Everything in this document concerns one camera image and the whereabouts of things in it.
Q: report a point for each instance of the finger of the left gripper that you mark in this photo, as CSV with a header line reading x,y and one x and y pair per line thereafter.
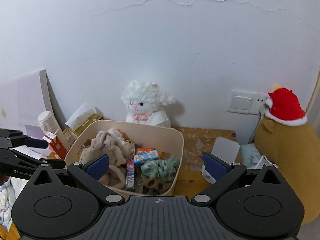
x,y
37,161
14,138

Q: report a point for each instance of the tissue box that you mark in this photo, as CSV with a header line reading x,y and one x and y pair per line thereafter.
x,y
82,118

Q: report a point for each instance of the long blue cartoon box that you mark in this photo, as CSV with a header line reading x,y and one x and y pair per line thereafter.
x,y
130,170

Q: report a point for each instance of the green scrunchie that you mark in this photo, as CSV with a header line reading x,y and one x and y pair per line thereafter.
x,y
164,169

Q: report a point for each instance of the white lamb plush toy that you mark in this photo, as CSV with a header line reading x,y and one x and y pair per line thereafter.
x,y
145,103

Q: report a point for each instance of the wall switch and socket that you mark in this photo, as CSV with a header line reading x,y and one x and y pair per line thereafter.
x,y
244,102

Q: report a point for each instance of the white fluffy plush hat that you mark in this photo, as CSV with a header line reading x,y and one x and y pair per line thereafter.
x,y
122,141

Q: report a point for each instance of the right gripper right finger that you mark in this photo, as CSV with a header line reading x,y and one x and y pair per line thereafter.
x,y
227,177

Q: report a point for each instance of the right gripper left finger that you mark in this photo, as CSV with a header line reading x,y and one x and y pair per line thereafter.
x,y
86,177

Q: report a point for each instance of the red santa hat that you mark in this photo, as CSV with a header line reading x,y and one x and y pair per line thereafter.
x,y
284,108

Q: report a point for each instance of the orange snack packet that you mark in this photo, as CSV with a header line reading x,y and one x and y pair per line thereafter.
x,y
144,154

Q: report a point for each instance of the white phone stand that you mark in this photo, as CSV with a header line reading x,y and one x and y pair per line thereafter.
x,y
220,157

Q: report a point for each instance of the lilac leaning board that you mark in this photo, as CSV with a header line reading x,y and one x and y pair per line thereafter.
x,y
23,99

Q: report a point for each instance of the lilac fleece cloth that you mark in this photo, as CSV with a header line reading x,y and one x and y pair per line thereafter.
x,y
104,143

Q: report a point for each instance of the red milk carton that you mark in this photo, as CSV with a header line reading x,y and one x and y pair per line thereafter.
x,y
55,141

